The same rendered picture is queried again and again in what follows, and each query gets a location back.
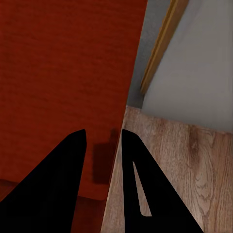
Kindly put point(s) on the door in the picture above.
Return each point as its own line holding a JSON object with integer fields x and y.
{"x": 171, "y": 20}

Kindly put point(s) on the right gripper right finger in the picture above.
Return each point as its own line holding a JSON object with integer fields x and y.
{"x": 168, "y": 212}

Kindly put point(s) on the storage box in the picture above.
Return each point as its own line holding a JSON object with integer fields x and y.
{"x": 66, "y": 65}

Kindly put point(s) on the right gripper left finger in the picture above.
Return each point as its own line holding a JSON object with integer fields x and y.
{"x": 44, "y": 202}

